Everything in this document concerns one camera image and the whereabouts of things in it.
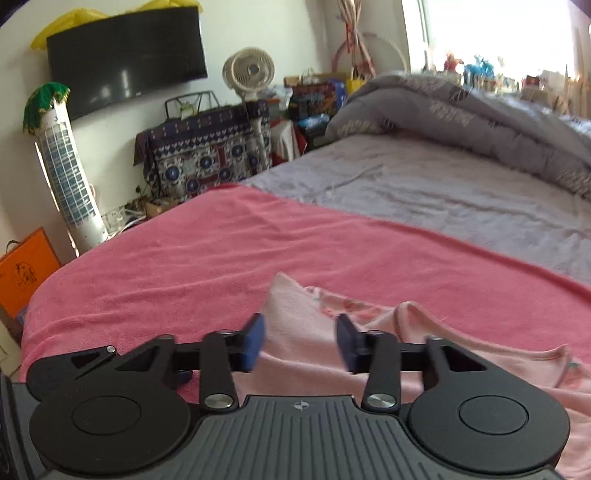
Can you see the purple bed sheet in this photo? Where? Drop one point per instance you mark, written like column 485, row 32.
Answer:
column 438, row 203

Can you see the tied pink floral curtain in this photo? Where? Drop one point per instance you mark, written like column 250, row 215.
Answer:
column 353, row 37

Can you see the red draped side table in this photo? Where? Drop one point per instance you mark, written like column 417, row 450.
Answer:
column 284, row 141

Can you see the pink towel blanket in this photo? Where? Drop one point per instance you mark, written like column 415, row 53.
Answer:
column 184, row 258

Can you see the white tower fan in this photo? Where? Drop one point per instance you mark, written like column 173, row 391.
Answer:
column 69, row 184

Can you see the patterned cloth covered cabinet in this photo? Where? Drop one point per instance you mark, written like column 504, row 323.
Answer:
column 207, row 157

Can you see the pink strawberry print pajama top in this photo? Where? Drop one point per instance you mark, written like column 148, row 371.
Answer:
column 300, row 323

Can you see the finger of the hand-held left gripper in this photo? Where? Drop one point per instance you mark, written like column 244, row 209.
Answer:
column 55, row 378

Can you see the blue plush toy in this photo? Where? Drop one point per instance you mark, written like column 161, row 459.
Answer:
column 478, row 69

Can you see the black wall television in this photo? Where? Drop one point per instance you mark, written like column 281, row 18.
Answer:
column 124, row 60

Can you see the pink hula hoop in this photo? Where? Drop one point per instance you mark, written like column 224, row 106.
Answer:
column 397, row 48

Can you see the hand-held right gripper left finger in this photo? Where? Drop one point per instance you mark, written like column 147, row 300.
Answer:
column 255, row 344

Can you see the colourful toy box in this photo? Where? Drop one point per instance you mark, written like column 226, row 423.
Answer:
column 318, row 99

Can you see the woven handbag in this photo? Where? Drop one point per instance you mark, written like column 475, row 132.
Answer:
column 310, row 77

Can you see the grey floral quilt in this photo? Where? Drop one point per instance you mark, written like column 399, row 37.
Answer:
column 461, row 120

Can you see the white standing fan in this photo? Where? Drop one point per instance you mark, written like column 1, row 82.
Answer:
column 249, row 69

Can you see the green fringed cover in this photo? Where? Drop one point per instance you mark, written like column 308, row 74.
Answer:
column 46, row 99

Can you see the orange paper bag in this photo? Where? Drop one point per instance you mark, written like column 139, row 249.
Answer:
column 25, row 281

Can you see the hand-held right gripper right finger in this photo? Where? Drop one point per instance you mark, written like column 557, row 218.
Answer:
column 345, row 344

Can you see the red figure toy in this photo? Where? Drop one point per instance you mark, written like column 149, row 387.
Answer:
column 452, row 62

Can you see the yellow bag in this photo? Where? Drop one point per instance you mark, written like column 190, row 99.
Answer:
column 355, row 85

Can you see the yellow plastic cover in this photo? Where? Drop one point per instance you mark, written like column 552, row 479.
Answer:
column 69, row 23

